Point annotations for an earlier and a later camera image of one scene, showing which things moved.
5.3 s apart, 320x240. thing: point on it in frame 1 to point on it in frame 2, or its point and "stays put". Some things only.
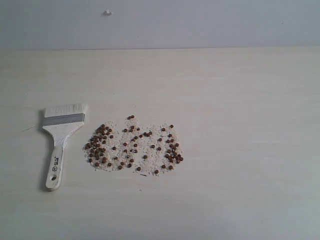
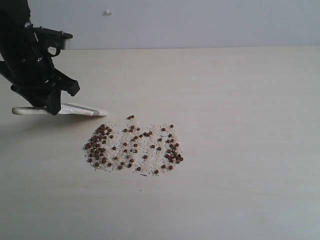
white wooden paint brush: (61, 121) to (65, 109)
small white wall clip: (107, 13) stays put
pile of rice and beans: (128, 145) stays put
